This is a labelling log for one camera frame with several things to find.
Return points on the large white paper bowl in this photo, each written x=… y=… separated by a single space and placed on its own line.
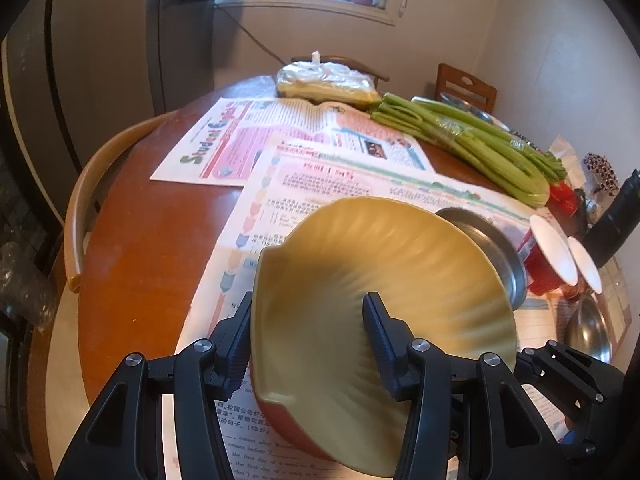
x=547 y=252

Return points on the steel basin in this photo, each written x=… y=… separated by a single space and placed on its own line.
x=472 y=107

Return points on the small white paper bowl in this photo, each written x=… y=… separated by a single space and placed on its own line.
x=585 y=265

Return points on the thin celery bunch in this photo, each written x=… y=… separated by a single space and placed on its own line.
x=500 y=135

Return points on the slatted wooden chair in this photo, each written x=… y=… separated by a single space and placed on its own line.
x=465 y=85

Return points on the patterned cup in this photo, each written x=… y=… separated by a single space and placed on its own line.
x=600 y=170

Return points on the stainless steel bowl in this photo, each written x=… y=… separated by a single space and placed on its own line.
x=590 y=330
x=487 y=252

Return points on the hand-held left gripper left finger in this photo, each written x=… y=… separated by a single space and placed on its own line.
x=239 y=341

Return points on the pink headline newspaper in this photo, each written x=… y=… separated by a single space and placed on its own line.
x=240 y=145

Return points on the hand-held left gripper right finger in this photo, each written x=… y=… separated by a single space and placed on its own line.
x=382 y=340

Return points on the red tissue box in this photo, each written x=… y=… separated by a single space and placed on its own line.
x=564 y=195

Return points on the black bottle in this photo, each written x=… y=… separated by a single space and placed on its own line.
x=617 y=220

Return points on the plastic bag of yellow food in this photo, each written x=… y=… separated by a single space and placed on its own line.
x=325 y=82

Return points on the green bordered newspaper sheet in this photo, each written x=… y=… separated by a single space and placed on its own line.
x=300 y=195

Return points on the thick celery bunch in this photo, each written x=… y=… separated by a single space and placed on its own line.
x=465 y=157

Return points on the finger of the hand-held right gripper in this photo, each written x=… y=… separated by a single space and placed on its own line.
x=592 y=437
x=575 y=365

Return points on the grey refrigerator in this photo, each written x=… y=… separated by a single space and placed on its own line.
x=75 y=85

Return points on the yellow ribbed bowl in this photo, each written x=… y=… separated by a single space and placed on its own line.
x=350 y=310

